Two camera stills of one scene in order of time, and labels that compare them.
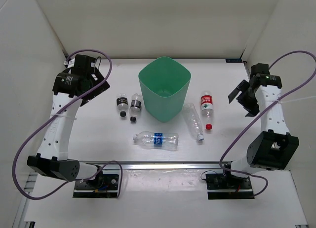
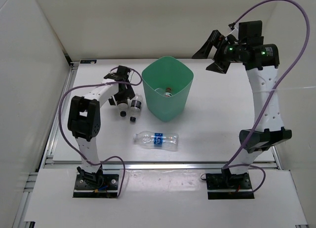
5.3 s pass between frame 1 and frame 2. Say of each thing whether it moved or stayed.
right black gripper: moved
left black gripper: moved
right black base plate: stayed
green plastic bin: stayed
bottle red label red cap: moved
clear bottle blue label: stayed
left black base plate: stayed
